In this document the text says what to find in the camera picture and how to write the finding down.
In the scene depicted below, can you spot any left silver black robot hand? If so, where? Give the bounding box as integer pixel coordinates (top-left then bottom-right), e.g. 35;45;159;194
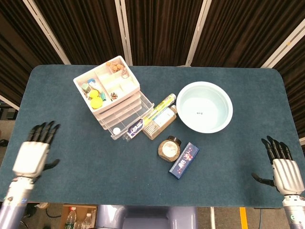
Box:
12;121;61;179

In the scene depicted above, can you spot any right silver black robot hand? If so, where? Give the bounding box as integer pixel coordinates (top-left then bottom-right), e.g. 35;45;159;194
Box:
252;135;305;197

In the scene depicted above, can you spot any clear drawer with white cap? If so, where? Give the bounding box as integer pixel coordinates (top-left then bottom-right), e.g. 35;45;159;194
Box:
104;92;156;141

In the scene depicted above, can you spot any white plastic drawer organizer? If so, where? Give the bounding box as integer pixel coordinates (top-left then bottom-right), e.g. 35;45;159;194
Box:
72;55;142;131

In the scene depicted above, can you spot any cardboard box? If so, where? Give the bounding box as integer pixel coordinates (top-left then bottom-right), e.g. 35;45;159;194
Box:
61;204;98;229

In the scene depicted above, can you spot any clear water bottle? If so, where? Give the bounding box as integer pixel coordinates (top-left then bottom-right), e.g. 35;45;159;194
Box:
64;207;78;229
82;213;93;229

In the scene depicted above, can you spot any yellow rubber duck toy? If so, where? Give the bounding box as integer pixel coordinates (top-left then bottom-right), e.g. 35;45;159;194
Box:
90;89;103;110

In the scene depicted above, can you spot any blue white small packet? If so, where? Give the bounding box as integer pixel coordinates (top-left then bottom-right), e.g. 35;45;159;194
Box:
87;79;101;91

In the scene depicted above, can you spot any long dark blue carton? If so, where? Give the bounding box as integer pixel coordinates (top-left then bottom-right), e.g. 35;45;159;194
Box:
169;142;200;179

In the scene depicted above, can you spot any dark brown pleated curtain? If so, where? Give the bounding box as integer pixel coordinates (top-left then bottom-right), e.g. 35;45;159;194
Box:
0;0;65;107
30;0;129;65
192;0;305;69
125;0;205;66

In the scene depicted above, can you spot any round glass jar black lid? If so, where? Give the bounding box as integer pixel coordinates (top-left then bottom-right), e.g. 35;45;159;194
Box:
157;135;182;163

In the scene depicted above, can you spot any light blue plastic basin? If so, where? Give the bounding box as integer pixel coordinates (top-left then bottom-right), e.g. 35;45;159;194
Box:
176;81;234;134

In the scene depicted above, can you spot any brown teddy bear toy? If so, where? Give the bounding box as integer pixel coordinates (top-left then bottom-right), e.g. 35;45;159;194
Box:
106;61;122;72

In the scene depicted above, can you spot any lavender robot torso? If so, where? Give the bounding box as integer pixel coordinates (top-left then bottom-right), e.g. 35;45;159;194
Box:
95;204;198;229

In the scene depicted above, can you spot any clear bottle amber liquid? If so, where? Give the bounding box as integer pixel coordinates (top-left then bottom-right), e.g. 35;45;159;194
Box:
142;104;178;141

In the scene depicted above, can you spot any plastic wrap roll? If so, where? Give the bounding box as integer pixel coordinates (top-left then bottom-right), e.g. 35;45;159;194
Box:
122;93;177;143

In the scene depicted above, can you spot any white partition post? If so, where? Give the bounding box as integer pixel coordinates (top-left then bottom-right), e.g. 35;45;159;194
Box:
0;94;20;111
261;23;305;69
185;0;212;67
114;0;133;65
22;0;71;65

